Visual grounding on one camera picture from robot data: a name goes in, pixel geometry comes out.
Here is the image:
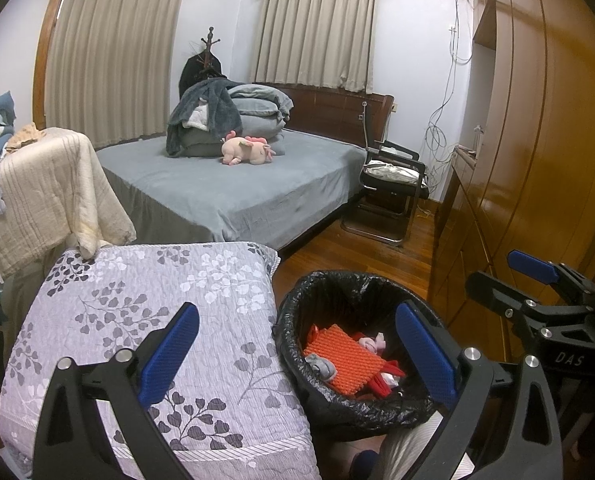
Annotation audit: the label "person's blue slipper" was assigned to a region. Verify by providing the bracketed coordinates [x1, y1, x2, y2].
[350, 449, 381, 480]

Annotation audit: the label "dark grey fleece blanket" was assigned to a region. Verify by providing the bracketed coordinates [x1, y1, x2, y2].
[166, 80, 243, 157]

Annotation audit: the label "wooden coat rack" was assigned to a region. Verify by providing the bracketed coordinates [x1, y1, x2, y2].
[200, 26, 218, 78]

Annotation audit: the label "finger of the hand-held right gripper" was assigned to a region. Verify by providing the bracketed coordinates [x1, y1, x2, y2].
[507, 249, 595, 306]
[465, 270, 595, 341]

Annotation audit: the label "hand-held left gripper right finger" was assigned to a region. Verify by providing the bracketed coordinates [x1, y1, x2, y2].
[395, 300, 563, 480]

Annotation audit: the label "person's striped trouser leg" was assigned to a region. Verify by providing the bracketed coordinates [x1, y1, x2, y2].
[372, 415, 443, 480]

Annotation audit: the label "peach cloth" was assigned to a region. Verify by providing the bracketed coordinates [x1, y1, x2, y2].
[4, 124, 48, 151]

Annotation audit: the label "dark wooden headboard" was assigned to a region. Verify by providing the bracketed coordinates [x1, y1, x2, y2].
[252, 81, 395, 153]

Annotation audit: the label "black folding chair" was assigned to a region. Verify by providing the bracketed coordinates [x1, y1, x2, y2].
[340, 140, 431, 247]

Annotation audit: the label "orange foam mesh sleeve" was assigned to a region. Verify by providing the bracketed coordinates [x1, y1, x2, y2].
[303, 325, 385, 401]

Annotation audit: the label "red cloth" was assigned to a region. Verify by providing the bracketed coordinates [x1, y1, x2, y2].
[350, 330, 405, 401]

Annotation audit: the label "pink plush pig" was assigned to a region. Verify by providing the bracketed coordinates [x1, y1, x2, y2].
[220, 130, 274, 167]

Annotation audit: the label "folded grey duvet pile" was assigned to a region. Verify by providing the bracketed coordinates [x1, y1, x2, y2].
[177, 82, 295, 158]

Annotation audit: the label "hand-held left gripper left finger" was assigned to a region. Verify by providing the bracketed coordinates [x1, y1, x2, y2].
[33, 301, 200, 480]

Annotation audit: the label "wide beige curtain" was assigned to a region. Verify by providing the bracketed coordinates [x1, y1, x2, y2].
[44, 0, 185, 151]

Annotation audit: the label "loose wall cables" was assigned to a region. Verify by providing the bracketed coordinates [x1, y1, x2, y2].
[422, 0, 473, 181]

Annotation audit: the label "teal cloth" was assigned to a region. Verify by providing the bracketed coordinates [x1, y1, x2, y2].
[0, 91, 18, 128]

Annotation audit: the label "narrow beige curtain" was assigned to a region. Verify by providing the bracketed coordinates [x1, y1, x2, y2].
[254, 0, 381, 95]

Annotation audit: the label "wooden drawer cabinet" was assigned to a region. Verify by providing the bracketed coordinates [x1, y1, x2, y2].
[430, 145, 511, 346]

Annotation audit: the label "pink cloth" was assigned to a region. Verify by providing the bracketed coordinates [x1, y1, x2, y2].
[358, 332, 388, 356]

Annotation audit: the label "bed with grey sheet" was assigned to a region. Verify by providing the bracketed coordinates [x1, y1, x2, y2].
[94, 127, 371, 263]

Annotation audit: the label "white charging cable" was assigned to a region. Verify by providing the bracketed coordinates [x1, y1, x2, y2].
[360, 101, 373, 148]

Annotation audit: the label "wooden wardrobe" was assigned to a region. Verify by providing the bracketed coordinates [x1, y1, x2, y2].
[470, 0, 595, 371]

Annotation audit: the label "white chair cushion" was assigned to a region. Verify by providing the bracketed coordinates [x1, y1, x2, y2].
[365, 160, 423, 184]

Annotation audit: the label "trash bin with black bag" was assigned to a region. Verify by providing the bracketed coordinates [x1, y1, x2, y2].
[272, 270, 445, 436]

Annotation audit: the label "wooden window frame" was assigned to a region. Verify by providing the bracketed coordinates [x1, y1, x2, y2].
[32, 0, 65, 131]

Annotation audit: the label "grey floral quilt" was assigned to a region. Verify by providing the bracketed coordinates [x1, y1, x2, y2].
[0, 241, 323, 480]

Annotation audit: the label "black coat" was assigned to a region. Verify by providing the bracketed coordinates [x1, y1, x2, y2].
[180, 55, 225, 96]

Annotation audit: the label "grey sock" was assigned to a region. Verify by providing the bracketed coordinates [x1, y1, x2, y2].
[305, 352, 338, 378]

